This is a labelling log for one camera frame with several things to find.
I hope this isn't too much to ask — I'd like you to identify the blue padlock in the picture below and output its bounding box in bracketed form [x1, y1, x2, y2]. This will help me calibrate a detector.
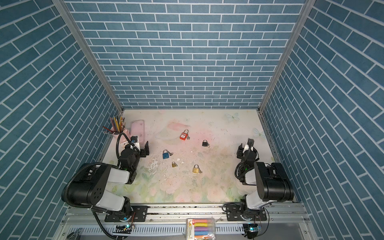
[162, 150, 174, 160]

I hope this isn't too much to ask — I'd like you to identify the black padlock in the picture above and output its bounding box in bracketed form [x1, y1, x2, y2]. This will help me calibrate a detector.
[202, 140, 210, 148]

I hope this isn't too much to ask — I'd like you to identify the red padlock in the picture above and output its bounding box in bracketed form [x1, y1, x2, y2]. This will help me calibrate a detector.
[180, 129, 190, 141]

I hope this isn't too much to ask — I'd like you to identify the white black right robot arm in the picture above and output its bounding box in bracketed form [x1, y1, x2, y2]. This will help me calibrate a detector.
[234, 139, 295, 220]

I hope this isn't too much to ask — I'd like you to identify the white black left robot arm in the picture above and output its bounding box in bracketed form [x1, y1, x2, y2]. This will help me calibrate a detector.
[62, 142, 150, 215]

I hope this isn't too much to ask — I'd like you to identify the pink pencil cup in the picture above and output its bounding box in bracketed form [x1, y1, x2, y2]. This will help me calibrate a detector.
[112, 129, 131, 142]

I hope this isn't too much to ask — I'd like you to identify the pink pencil case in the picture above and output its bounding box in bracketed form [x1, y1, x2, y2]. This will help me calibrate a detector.
[130, 120, 146, 147]

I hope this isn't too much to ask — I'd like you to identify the coloured pencils bundle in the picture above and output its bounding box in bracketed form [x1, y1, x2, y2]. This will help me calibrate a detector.
[102, 116, 126, 134]

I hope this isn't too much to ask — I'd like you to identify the marker pen box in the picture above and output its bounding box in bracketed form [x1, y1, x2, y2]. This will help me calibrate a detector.
[186, 218, 216, 240]

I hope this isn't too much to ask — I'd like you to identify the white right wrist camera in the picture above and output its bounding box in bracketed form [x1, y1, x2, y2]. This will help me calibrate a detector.
[243, 144, 254, 155]

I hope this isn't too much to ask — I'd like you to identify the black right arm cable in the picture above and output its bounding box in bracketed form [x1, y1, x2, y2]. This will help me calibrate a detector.
[233, 158, 256, 184]

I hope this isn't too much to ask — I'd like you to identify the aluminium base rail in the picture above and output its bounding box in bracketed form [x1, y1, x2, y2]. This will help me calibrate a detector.
[53, 202, 318, 240]

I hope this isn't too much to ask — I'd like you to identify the aluminium corner post right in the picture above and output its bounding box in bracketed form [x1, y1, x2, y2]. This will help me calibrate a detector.
[258, 0, 316, 114]

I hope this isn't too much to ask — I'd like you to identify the aluminium corner post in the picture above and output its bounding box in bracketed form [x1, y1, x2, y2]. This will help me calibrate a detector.
[258, 0, 316, 114]
[52, 0, 124, 113]

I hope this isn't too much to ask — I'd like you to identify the aluminium corner post left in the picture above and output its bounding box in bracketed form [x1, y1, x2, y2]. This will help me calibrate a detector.
[52, 0, 124, 113]

